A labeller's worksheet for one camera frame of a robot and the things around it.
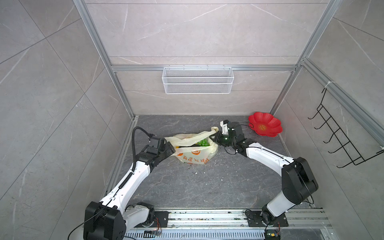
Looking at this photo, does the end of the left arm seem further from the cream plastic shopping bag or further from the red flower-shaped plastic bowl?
the red flower-shaped plastic bowl

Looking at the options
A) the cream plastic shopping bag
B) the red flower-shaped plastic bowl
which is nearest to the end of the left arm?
the cream plastic shopping bag

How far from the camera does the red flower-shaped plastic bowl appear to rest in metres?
1.13

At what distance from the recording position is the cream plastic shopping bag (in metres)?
0.85

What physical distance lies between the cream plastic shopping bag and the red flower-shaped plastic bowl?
409 millimetres
